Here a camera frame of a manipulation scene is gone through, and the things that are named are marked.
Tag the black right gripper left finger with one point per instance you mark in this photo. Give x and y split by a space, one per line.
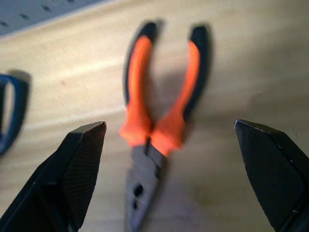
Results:
67 174

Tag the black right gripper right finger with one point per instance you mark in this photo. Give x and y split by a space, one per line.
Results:
272 174

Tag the red and blue scissors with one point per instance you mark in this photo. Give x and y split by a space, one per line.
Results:
20 108

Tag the orange and black long-nose pliers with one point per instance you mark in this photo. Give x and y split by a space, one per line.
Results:
140 84

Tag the grey metal pegboard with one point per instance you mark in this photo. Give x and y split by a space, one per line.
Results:
24 9

